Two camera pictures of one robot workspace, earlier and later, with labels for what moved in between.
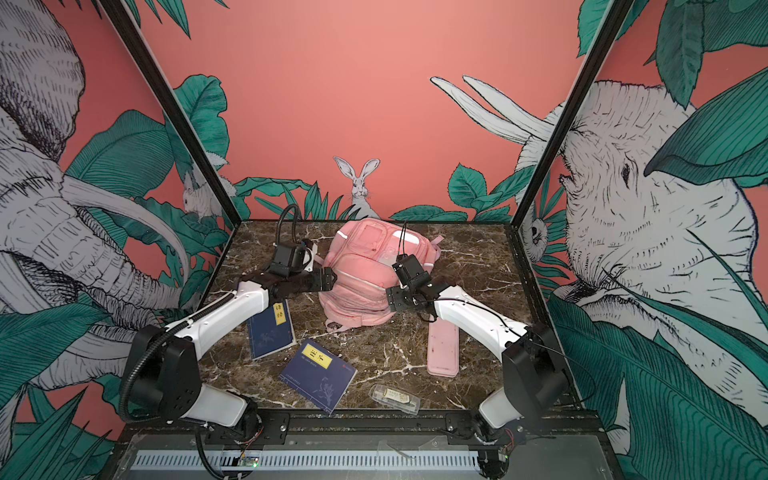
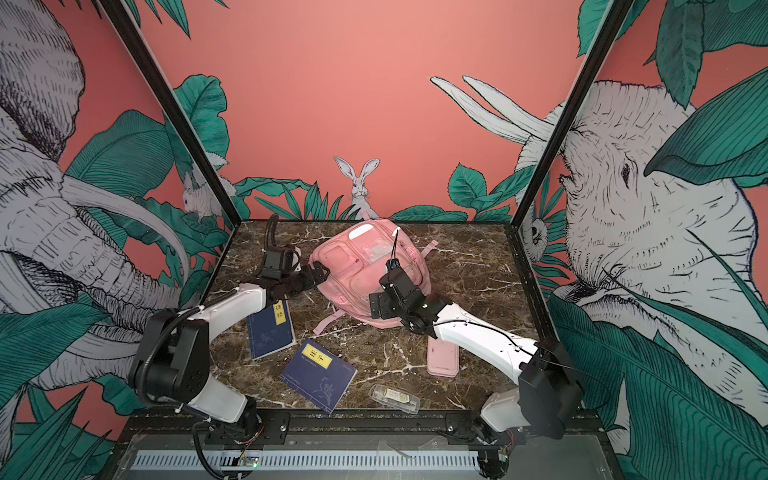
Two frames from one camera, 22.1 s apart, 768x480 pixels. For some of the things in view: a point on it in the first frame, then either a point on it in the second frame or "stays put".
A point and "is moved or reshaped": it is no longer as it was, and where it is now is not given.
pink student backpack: x=361 y=255 is moved or reshaped
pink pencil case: x=443 y=350 stays put
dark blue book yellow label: x=318 y=376 stays put
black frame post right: x=606 y=37 stays put
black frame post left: x=172 y=111 stays put
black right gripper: x=397 y=301 -> x=386 y=299
